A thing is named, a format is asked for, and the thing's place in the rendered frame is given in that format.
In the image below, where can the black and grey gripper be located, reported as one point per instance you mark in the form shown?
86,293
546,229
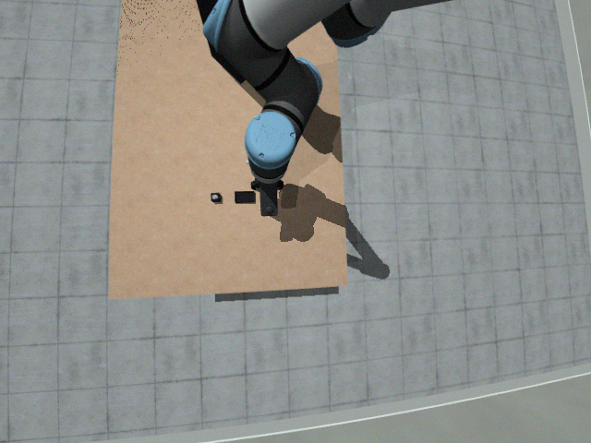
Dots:
255,185

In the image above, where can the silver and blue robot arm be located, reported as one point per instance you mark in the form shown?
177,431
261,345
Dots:
252,35

